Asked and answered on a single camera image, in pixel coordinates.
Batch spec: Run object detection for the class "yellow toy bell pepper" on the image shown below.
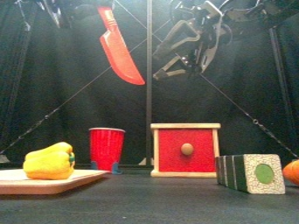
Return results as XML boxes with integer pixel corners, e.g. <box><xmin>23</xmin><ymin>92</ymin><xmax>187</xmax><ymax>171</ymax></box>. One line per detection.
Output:
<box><xmin>23</xmin><ymin>141</ymin><xmax>78</xmax><ymax>181</ymax></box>

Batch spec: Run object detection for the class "pale wooden cutting board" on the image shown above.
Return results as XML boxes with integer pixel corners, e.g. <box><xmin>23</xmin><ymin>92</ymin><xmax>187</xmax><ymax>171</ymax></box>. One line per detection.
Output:
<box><xmin>0</xmin><ymin>168</ymin><xmax>111</xmax><ymax>196</ymax></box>

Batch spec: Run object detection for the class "red drawer with wooden knob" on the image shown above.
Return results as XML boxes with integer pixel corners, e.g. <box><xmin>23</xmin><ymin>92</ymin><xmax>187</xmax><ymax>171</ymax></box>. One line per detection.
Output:
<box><xmin>158</xmin><ymin>129</ymin><xmax>215</xmax><ymax>173</ymax></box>

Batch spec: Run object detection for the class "red plastic toy knife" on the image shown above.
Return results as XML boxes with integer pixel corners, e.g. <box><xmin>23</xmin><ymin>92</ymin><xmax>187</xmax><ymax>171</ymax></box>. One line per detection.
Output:
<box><xmin>98</xmin><ymin>6</ymin><xmax>146</xmax><ymax>86</ymax></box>

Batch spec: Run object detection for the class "green striped toy block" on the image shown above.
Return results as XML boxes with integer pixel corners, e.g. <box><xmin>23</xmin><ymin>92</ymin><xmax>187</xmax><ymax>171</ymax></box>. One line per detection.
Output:
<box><xmin>215</xmin><ymin>153</ymin><xmax>286</xmax><ymax>195</ymax></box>

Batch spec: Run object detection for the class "blue cup holder base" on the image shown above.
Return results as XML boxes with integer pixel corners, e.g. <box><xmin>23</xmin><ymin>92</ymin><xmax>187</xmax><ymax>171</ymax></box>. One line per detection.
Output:
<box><xmin>90</xmin><ymin>161</ymin><xmax>124</xmax><ymax>175</ymax></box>

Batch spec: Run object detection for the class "orange toy vegetable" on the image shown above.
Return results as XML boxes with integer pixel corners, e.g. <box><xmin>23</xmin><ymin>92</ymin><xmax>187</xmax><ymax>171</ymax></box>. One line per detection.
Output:
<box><xmin>282</xmin><ymin>158</ymin><xmax>299</xmax><ymax>186</ymax></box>

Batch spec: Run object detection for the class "black vertical frame pole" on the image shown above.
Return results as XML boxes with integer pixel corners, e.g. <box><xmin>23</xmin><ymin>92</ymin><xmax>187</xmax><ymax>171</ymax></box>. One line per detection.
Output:
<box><xmin>144</xmin><ymin>0</ymin><xmax>155</xmax><ymax>167</ymax></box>

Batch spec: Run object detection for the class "red plastic cup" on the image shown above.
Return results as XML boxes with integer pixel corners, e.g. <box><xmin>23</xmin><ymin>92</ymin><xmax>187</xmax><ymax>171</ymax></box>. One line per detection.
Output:
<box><xmin>88</xmin><ymin>127</ymin><xmax>127</xmax><ymax>172</ymax></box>

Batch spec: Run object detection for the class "thin diagonal brace cable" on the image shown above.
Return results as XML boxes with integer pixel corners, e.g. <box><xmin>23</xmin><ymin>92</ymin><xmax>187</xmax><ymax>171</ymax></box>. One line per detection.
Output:
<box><xmin>115</xmin><ymin>0</ymin><xmax>299</xmax><ymax>160</ymax></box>
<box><xmin>0</xmin><ymin>18</ymin><xmax>174</xmax><ymax>154</ymax></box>

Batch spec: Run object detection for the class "grey pole foot bracket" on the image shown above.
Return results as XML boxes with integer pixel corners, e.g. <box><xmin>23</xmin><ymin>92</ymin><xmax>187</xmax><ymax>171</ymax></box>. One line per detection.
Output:
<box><xmin>136</xmin><ymin>157</ymin><xmax>155</xmax><ymax>167</ymax></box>

